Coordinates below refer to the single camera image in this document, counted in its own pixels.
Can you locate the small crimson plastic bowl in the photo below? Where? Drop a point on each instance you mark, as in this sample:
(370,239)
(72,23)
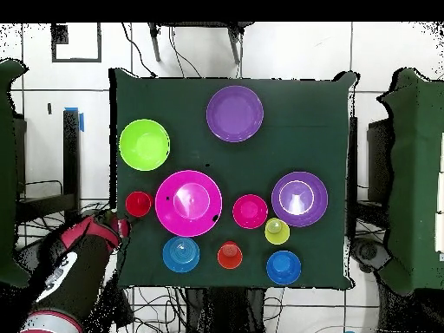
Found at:
(249,211)

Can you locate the black metal post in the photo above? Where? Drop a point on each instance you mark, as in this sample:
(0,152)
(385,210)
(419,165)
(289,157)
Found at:
(353,173)

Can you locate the dark blue plastic bowl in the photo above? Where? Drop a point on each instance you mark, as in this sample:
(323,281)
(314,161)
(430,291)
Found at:
(283,267)

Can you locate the green plastic bowl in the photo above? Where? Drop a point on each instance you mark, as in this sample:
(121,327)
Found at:
(144,145)

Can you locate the large pink plastic bowl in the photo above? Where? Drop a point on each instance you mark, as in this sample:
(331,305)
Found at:
(173,222)

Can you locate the black power brick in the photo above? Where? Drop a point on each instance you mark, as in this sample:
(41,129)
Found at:
(121,308)

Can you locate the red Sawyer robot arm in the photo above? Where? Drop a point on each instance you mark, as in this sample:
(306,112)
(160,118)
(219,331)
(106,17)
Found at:
(79,270)

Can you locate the dark green tablecloth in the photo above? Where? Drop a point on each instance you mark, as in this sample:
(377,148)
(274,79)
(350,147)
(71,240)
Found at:
(242,163)

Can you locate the grey pedestal foot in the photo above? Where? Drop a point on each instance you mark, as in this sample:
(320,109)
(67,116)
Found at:
(367,251)

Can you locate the black metal frame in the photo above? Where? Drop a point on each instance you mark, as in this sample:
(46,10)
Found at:
(71,156)

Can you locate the stand with metal legs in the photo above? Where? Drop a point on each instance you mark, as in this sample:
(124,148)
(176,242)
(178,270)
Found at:
(155,43)

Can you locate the orange plastic cup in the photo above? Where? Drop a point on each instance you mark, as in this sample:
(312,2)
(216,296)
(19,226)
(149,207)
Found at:
(229,258)

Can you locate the red plastic cup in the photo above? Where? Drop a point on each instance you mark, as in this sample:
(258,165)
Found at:
(138,204)

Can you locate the green cloth covered side table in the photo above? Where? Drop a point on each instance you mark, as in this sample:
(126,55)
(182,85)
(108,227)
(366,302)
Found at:
(416,173)
(8,173)

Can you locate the purple plastic bowl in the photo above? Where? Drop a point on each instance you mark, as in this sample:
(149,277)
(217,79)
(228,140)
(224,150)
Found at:
(312,211)
(235,113)

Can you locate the yellow plastic cup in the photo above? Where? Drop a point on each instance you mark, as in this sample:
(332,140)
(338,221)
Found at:
(277,234)

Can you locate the light blue plastic bowl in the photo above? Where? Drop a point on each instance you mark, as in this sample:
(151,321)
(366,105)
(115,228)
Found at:
(181,254)

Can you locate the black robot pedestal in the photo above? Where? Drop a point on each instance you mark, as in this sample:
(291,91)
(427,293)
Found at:
(225,308)

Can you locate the blue tape strip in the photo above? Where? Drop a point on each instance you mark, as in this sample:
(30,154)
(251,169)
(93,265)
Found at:
(82,123)

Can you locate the black square floor frame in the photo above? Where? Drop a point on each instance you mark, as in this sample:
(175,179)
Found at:
(76,60)

